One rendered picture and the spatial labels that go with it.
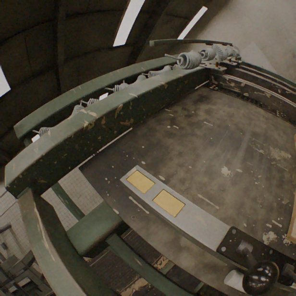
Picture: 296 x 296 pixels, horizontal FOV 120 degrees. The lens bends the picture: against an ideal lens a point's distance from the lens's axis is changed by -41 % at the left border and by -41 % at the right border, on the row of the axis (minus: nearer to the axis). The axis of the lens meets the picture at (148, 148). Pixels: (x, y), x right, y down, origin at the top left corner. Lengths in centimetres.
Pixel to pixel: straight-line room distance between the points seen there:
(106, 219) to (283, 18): 591
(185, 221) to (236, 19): 569
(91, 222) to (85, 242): 5
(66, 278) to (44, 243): 8
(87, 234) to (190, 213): 23
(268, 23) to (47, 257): 586
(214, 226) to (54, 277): 28
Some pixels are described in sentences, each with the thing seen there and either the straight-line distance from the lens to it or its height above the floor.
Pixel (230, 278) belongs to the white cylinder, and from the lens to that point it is 28.
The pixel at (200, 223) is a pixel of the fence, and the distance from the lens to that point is 25.
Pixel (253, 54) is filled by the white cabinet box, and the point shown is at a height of 179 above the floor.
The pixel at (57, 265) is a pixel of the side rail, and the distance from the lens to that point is 29.
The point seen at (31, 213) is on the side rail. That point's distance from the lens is 36.
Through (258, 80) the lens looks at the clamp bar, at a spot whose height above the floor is 154.
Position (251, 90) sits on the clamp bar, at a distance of 82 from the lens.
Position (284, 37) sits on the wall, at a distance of 564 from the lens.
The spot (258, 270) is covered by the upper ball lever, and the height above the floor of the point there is 152.
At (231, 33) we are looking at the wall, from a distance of 568.
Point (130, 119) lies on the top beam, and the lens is 45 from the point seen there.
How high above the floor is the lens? 166
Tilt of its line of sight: 1 degrees down
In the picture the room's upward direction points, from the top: 39 degrees counter-clockwise
